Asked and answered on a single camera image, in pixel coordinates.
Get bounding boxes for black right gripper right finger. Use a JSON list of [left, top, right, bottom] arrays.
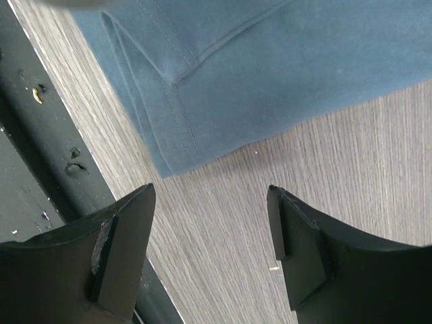
[[267, 186, 431, 323]]

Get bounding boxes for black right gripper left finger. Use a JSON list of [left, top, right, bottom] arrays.
[[1, 184, 156, 323]]

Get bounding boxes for grey-blue t shirt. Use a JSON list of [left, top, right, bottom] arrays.
[[71, 0, 431, 178]]

